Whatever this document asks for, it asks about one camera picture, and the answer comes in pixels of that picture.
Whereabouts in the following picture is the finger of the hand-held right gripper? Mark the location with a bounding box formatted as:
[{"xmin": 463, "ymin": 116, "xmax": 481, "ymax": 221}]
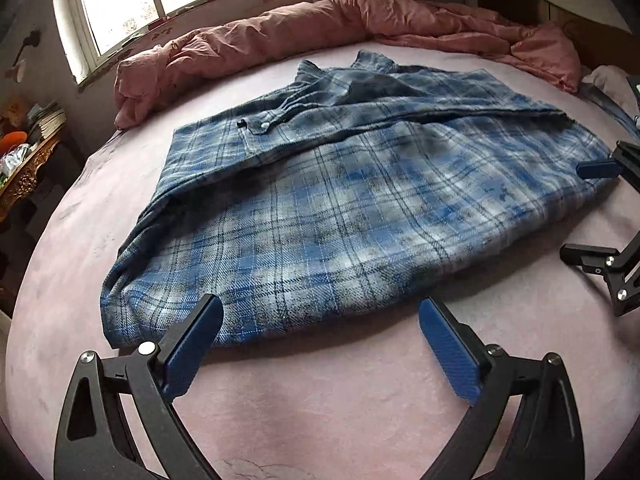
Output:
[
  {"xmin": 576, "ymin": 140, "xmax": 640, "ymax": 186},
  {"xmin": 560, "ymin": 242, "xmax": 640, "ymax": 281}
]

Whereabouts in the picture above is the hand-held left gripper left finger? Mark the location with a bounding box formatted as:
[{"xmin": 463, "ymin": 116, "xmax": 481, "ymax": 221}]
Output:
[{"xmin": 54, "ymin": 294, "xmax": 224, "ymax": 480}]

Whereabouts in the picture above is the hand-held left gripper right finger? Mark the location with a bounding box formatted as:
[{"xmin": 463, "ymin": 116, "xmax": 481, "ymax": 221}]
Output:
[{"xmin": 417, "ymin": 297, "xmax": 587, "ymax": 480}]

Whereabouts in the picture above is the blue plaid shirt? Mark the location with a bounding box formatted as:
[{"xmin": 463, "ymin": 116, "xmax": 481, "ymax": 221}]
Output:
[{"xmin": 100, "ymin": 50, "xmax": 617, "ymax": 350}]

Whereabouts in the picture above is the pale pink pillow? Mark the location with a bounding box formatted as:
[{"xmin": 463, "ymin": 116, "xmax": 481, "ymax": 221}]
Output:
[{"xmin": 580, "ymin": 65, "xmax": 640, "ymax": 116}]

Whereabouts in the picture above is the wooden headboard with white trim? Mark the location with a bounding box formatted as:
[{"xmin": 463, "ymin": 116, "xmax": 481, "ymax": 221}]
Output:
[{"xmin": 465, "ymin": 0, "xmax": 640, "ymax": 71}]

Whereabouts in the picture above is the ornate wooden desk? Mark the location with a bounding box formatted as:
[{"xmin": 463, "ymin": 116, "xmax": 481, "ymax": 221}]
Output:
[{"xmin": 0, "ymin": 127, "xmax": 66, "ymax": 221}]

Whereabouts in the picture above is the clear plastic bag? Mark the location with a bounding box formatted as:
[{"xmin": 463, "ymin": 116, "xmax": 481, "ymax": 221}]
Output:
[{"xmin": 0, "ymin": 144, "xmax": 31, "ymax": 176}]

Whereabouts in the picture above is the stack of notebooks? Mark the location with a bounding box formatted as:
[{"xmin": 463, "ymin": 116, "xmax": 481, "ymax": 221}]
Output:
[{"xmin": 27, "ymin": 102, "xmax": 67, "ymax": 138}]

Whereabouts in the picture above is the pink quilt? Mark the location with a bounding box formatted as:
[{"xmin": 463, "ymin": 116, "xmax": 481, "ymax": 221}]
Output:
[{"xmin": 114, "ymin": 0, "xmax": 582, "ymax": 128}]

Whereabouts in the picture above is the white framed window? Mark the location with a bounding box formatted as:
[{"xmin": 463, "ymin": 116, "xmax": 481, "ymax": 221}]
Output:
[{"xmin": 52, "ymin": 0, "xmax": 311, "ymax": 83}]

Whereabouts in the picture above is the pink wall lamp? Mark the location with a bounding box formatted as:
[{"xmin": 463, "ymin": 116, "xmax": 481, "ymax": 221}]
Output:
[{"xmin": 7, "ymin": 30, "xmax": 41, "ymax": 81}]

